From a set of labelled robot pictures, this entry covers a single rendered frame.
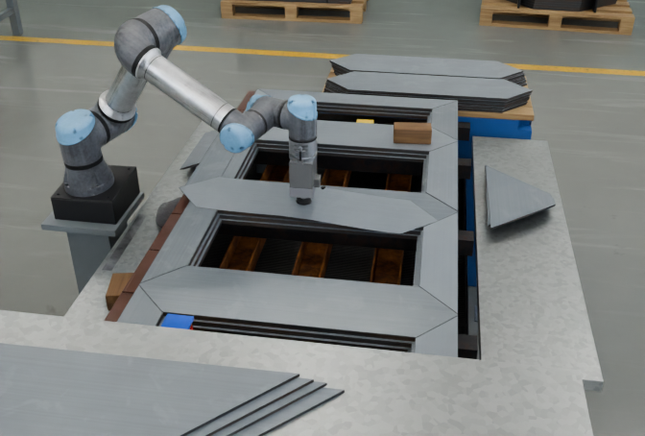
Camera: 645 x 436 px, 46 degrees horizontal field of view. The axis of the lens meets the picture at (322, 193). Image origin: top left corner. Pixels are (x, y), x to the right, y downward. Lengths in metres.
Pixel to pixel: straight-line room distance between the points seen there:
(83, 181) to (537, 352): 1.39
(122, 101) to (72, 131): 0.17
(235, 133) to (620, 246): 2.25
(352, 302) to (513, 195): 0.78
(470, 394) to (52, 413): 0.64
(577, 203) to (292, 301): 2.45
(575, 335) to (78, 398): 1.14
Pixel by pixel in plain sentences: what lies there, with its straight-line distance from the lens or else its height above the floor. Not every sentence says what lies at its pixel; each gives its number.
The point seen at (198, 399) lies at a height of 1.07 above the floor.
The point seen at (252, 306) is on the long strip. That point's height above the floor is 0.85.
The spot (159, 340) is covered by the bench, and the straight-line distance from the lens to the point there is 1.35.
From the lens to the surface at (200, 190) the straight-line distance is 2.18.
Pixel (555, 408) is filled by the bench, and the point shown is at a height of 1.05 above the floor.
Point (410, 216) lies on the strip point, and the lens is 2.04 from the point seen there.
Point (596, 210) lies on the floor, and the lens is 3.93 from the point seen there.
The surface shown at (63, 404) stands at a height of 1.07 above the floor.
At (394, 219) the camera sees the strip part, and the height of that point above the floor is 0.85.
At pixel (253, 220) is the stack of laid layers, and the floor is 0.83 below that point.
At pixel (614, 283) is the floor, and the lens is 3.43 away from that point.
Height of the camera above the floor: 1.92
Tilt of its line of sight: 30 degrees down
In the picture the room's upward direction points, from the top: straight up
